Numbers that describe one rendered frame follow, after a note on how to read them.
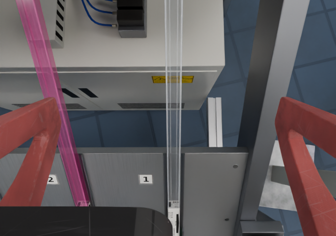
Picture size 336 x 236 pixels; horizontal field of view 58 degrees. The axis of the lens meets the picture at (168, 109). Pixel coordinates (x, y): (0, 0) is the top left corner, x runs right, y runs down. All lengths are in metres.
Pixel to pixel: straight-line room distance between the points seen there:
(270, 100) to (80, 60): 0.41
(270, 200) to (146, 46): 0.82
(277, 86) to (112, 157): 0.18
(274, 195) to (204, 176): 0.89
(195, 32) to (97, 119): 0.71
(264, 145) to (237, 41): 1.00
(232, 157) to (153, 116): 0.87
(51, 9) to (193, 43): 0.27
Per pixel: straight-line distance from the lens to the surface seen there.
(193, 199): 0.38
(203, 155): 0.33
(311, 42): 1.38
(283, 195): 1.25
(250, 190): 0.36
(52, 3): 0.62
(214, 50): 0.60
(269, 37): 0.27
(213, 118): 0.87
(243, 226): 0.40
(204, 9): 0.63
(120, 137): 1.20
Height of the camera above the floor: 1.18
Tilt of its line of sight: 81 degrees down
